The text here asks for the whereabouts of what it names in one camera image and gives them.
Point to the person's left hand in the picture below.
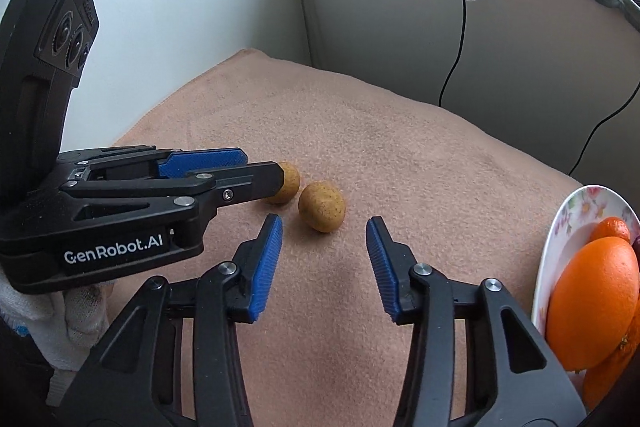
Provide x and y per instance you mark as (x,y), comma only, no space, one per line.
(55,317)

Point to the peach fleece blanket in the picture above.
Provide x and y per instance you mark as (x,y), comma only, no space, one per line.
(400,147)

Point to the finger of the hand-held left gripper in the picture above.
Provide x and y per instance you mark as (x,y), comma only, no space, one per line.
(200,162)
(240,184)

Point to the dark purple grape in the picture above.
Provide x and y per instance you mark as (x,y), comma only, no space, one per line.
(636,246)

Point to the large rough-skinned orange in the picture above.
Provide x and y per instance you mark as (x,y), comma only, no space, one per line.
(607,377)

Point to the small tangerine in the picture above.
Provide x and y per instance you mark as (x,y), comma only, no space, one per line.
(611,229)

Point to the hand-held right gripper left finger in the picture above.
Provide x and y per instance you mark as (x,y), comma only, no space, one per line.
(265,267)

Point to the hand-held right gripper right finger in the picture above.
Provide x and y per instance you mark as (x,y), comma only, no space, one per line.
(382,267)

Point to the floral white plate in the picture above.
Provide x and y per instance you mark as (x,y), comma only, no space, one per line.
(565,232)

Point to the brown longan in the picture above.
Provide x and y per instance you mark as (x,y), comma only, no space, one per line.
(322,207)
(290,184)

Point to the large smooth orange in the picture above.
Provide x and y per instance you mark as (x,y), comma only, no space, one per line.
(590,302)

